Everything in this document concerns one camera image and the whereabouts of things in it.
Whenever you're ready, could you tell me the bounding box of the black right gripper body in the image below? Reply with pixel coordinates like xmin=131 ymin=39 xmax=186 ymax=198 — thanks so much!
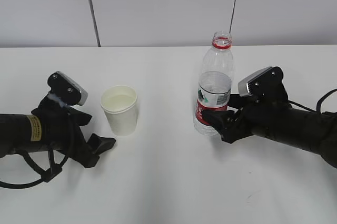
xmin=221 ymin=97 xmax=292 ymax=143

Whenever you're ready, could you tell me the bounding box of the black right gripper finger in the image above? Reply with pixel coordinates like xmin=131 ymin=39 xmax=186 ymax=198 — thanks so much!
xmin=202 ymin=110 xmax=236 ymax=136
xmin=227 ymin=94 xmax=249 ymax=109

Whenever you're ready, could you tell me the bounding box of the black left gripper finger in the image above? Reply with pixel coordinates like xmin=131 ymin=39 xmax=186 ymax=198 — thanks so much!
xmin=71 ymin=109 xmax=92 ymax=127
xmin=88 ymin=134 xmax=116 ymax=155

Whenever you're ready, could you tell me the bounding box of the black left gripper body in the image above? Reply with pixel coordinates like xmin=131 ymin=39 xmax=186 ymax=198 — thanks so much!
xmin=32 ymin=95 xmax=100 ymax=168

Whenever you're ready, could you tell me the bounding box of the clear water bottle red label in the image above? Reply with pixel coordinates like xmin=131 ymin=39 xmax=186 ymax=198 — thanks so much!
xmin=194 ymin=31 xmax=234 ymax=136

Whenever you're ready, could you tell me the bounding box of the white paper cup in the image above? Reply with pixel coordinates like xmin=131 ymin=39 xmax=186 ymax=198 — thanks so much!
xmin=101 ymin=85 xmax=138 ymax=136

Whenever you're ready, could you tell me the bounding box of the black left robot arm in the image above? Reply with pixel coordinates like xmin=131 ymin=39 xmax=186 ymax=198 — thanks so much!
xmin=1 ymin=97 xmax=116 ymax=168

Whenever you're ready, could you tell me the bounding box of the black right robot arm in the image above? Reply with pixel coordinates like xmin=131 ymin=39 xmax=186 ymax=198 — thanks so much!
xmin=202 ymin=95 xmax=336 ymax=167

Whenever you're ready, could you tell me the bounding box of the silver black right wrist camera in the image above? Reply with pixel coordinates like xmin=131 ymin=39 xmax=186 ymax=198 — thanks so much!
xmin=238 ymin=66 xmax=288 ymax=103

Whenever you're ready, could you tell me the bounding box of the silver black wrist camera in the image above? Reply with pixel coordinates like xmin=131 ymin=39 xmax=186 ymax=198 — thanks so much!
xmin=238 ymin=66 xmax=288 ymax=103
xmin=47 ymin=71 xmax=88 ymax=106

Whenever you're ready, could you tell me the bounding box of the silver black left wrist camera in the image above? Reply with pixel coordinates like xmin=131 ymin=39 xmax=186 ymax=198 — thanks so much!
xmin=47 ymin=71 xmax=88 ymax=106

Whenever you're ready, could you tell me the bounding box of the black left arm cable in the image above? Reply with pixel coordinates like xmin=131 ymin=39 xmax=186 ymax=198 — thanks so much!
xmin=0 ymin=113 xmax=77 ymax=190

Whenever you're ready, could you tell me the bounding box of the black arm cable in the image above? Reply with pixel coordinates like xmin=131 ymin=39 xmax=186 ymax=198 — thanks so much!
xmin=0 ymin=113 xmax=77 ymax=190
xmin=288 ymin=88 xmax=337 ymax=114

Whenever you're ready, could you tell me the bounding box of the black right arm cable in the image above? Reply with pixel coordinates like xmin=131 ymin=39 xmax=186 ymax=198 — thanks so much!
xmin=288 ymin=88 xmax=337 ymax=114

